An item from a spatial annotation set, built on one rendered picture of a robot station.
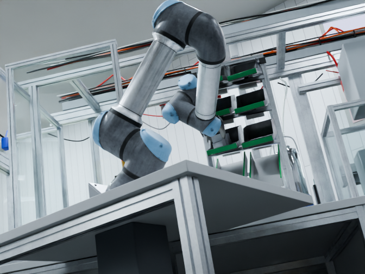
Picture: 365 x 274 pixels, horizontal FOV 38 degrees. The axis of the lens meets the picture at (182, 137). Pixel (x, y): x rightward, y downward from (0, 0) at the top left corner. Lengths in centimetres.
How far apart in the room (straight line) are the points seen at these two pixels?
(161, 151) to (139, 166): 8
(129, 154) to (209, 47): 41
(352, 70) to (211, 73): 155
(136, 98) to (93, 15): 486
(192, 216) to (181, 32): 70
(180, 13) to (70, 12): 478
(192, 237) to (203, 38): 70
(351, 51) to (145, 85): 178
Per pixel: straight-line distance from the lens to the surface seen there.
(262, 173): 225
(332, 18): 319
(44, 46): 701
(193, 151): 701
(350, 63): 319
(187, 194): 119
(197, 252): 117
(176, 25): 168
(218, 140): 222
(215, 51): 167
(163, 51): 169
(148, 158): 161
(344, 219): 197
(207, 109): 185
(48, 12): 642
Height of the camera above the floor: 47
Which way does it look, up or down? 21 degrees up
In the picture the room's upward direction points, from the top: 10 degrees counter-clockwise
